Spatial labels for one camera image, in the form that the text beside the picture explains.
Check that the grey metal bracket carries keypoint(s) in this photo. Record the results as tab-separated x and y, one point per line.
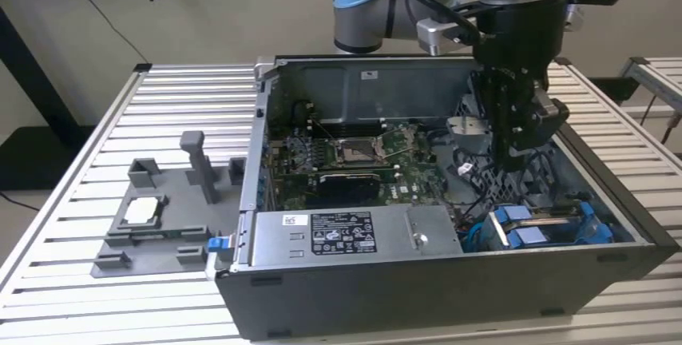
469	125

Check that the black graphics card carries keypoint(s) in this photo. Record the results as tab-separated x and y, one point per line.
349	189

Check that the black and grey PC case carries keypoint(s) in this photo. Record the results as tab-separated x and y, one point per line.
399	301

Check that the black lattice plastic panel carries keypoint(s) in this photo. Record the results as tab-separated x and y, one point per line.
501	197

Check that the black stand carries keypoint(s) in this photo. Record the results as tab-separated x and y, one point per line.
32	157

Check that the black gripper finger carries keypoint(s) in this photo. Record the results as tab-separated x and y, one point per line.
509	121
549	121

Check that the thin metal locking lever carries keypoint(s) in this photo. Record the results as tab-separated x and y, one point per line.
323	129

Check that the silver power supply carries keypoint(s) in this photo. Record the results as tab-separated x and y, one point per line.
277	249

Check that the green motherboard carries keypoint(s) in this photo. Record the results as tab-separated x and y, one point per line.
415	169

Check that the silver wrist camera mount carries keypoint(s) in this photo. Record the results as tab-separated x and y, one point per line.
434	31

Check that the RAM slots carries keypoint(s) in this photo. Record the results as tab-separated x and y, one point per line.
362	125

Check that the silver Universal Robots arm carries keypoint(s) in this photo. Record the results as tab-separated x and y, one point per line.
367	21

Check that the silver CPU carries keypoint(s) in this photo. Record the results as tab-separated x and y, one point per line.
140	210

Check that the CPU socket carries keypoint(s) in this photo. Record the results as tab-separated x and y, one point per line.
354	153

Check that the grey parts rack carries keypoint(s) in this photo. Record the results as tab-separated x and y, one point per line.
170	185

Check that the metal slat table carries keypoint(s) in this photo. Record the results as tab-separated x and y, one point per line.
661	77

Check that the grey metal disk bay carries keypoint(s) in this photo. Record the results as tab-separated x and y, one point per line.
498	230

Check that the blue case latch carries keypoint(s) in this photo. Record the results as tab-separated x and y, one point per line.
215	246

